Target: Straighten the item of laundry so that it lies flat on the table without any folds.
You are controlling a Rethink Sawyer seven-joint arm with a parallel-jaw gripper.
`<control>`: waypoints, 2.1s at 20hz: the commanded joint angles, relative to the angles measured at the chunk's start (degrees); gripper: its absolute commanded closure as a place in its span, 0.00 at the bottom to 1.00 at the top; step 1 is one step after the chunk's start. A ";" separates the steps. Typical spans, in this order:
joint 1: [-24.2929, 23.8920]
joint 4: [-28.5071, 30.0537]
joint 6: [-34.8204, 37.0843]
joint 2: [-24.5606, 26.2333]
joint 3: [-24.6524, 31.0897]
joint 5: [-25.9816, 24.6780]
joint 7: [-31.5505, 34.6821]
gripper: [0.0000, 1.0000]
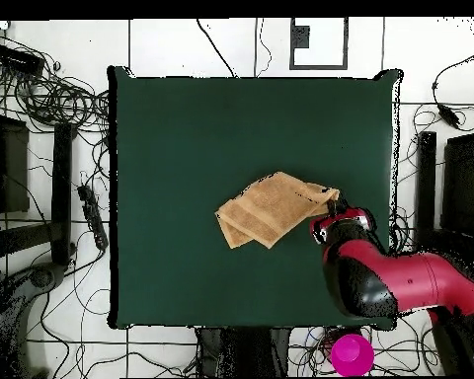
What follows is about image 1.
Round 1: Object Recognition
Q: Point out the black upright stand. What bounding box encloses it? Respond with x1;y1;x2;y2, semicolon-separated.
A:
195;326;291;378

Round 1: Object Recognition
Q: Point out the tan terry towel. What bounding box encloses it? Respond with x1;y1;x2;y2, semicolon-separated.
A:
214;170;341;251

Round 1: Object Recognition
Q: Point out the magenta plastic cup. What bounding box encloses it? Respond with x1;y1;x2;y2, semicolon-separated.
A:
330;333;375;377

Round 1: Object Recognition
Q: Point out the tangled black cable bundle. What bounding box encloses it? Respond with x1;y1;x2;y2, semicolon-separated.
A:
0;31;112;135

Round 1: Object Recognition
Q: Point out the black power adapter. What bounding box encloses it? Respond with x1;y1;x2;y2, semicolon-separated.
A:
436;103;461;129

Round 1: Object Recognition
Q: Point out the black metal frame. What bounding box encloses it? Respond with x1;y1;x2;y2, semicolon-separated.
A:
0;89;78;269
412;102;474;258

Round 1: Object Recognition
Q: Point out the black electronics box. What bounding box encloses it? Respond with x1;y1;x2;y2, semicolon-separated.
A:
0;42;45;76

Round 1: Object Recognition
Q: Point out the dark green table cloth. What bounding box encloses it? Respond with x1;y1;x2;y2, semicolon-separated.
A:
107;65;404;331

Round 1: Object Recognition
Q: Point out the black power strip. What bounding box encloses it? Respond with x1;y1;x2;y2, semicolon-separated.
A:
77;184;110;251

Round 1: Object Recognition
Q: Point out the grey stand leg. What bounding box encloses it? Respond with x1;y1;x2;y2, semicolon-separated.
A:
0;262;69;378

